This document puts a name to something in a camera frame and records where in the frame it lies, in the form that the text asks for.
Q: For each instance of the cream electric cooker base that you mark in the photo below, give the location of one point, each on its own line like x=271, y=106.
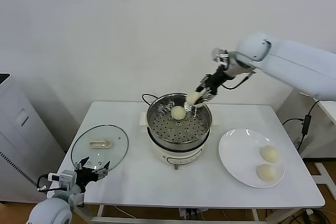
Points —
x=181, y=158

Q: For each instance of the white power strip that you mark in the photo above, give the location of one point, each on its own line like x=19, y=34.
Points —
x=190, y=212

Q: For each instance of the black adapter box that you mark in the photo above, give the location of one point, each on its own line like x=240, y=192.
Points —
x=306, y=125

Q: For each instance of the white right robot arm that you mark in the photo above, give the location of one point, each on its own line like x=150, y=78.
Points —
x=288, y=61

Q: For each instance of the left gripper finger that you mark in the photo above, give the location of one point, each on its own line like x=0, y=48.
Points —
x=103, y=171
x=81, y=164

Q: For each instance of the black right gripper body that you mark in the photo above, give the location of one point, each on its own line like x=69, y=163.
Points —
x=218, y=78

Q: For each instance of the white metal stand base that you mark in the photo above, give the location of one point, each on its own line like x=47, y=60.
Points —
x=322, y=172

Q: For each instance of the white floor cabinet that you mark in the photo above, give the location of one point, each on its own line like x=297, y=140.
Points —
x=21, y=134

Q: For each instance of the stainless steel steamer basket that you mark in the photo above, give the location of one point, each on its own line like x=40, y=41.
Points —
x=181, y=146

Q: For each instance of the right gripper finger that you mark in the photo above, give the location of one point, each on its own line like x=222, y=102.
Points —
x=203, y=83
x=210, y=95

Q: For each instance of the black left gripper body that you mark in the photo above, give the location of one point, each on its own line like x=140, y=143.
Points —
x=85, y=176

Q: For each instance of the white steamed baozi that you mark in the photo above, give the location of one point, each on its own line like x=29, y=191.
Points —
x=269, y=153
x=266, y=172
x=178, y=112
x=192, y=98

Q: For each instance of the white round plate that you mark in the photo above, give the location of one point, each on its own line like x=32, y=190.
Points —
x=241, y=150

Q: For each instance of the white metal table frame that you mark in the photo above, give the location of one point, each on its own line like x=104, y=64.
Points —
x=157, y=220

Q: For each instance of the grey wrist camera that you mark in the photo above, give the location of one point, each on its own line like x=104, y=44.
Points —
x=219, y=55
x=67, y=179

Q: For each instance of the white floor plug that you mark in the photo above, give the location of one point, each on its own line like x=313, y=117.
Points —
x=309, y=211

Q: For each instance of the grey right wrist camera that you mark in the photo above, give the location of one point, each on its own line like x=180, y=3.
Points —
x=219, y=55

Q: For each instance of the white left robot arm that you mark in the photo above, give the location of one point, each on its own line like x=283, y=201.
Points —
x=51, y=211

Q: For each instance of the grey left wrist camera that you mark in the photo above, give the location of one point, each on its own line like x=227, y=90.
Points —
x=67, y=179

